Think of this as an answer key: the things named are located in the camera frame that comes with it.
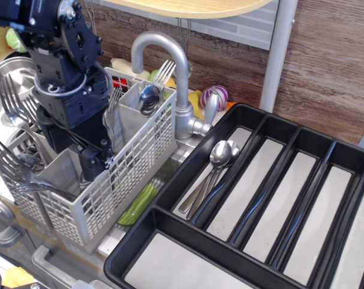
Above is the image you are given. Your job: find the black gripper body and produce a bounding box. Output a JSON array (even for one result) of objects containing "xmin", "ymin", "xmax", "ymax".
[{"xmin": 37, "ymin": 107, "xmax": 113, "ymax": 165}]

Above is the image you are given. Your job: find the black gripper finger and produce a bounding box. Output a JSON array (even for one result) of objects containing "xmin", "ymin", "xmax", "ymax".
[{"xmin": 79, "ymin": 149, "xmax": 108, "ymax": 182}]

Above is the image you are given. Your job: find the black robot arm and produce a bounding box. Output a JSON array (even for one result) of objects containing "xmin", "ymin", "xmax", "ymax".
[{"xmin": 0, "ymin": 1, "xmax": 113, "ymax": 181}]

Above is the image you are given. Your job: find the grey plastic cutlery basket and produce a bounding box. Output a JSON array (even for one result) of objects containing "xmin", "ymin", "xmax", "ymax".
[{"xmin": 14, "ymin": 68, "xmax": 177, "ymax": 253}]

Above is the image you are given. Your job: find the steel spoon in tray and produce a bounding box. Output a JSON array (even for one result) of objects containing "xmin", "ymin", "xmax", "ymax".
[
  {"xmin": 178, "ymin": 140, "xmax": 231, "ymax": 213},
  {"xmin": 186, "ymin": 140, "xmax": 239, "ymax": 220}
]

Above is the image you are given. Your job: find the black cutlery tray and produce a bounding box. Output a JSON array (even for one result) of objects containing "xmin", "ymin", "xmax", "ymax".
[{"xmin": 104, "ymin": 104, "xmax": 364, "ymax": 288}]

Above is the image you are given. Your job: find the steel fork in middle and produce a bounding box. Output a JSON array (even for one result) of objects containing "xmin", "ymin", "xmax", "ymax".
[{"xmin": 102, "ymin": 87, "xmax": 122, "ymax": 149}]

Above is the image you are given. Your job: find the green toy vegetable in sink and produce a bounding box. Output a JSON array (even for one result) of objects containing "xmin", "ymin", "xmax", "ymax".
[{"xmin": 117, "ymin": 183, "xmax": 158, "ymax": 226}]

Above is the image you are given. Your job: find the white toy vegetable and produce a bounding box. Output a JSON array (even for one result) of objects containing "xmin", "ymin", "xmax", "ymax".
[{"xmin": 110, "ymin": 58, "xmax": 151, "ymax": 80}]

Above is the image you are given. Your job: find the steel forks front left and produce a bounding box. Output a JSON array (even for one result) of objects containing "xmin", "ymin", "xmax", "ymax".
[{"xmin": 0, "ymin": 142, "xmax": 77, "ymax": 202}]

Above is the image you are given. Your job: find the tall steel fork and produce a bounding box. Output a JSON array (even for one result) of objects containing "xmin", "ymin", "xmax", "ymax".
[{"xmin": 152, "ymin": 60, "xmax": 176, "ymax": 92}]

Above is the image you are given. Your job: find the large steel fork left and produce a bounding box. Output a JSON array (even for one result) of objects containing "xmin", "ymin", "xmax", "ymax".
[{"xmin": 0, "ymin": 75, "xmax": 49, "ymax": 165}]

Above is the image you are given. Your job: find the silver sink faucet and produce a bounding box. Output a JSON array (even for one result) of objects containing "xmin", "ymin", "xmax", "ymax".
[{"xmin": 131, "ymin": 31, "xmax": 219, "ymax": 139}]

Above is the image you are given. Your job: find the steel pot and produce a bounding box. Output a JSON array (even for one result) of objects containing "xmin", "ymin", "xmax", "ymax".
[{"xmin": 0, "ymin": 57, "xmax": 34, "ymax": 101}]

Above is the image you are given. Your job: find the yellow toy banana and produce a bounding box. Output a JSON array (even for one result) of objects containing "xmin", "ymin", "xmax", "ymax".
[{"xmin": 188, "ymin": 90, "xmax": 204, "ymax": 120}]

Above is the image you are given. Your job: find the green toy cabbage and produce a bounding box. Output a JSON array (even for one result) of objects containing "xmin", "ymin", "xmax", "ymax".
[{"xmin": 5, "ymin": 28, "xmax": 27, "ymax": 53}]

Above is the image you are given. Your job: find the purple toy onion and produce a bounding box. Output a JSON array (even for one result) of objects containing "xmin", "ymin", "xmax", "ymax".
[{"xmin": 199, "ymin": 85, "xmax": 230, "ymax": 111}]

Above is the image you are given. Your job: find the grey metal post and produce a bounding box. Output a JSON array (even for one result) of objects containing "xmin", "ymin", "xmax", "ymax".
[{"xmin": 259, "ymin": 0, "xmax": 298, "ymax": 113}]

